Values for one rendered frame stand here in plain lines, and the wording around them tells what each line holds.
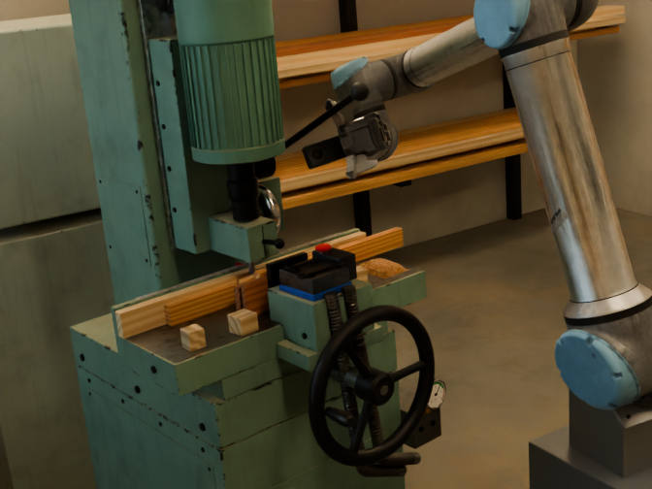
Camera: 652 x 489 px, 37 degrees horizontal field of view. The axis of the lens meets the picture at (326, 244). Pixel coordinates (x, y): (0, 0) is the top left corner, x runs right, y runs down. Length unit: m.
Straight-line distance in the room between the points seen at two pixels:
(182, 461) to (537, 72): 0.97
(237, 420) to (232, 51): 0.65
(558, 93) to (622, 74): 3.92
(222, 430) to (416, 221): 3.48
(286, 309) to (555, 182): 0.52
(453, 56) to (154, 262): 0.73
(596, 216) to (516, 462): 1.56
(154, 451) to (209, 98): 0.72
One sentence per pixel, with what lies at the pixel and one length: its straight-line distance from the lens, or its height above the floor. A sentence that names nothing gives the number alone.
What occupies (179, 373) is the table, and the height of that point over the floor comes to 0.88.
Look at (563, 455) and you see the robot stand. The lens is 2.04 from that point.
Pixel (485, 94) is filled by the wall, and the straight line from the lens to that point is 5.32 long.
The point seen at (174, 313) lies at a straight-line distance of 1.83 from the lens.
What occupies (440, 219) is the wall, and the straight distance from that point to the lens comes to 5.24.
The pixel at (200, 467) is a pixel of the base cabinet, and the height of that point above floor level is 0.65.
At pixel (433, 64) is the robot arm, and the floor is 1.30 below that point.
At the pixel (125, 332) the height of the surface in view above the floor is 0.91.
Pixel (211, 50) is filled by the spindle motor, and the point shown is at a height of 1.39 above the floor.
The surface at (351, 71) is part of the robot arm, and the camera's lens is 2.10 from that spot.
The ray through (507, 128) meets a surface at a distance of 4.84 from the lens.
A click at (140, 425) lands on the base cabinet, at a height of 0.66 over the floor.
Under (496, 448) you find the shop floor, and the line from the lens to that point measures 3.17.
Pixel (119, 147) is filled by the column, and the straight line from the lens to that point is 2.03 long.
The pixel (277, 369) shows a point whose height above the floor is 0.82.
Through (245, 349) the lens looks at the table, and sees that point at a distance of 1.75.
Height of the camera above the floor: 1.56
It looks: 17 degrees down
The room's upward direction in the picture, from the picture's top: 5 degrees counter-clockwise
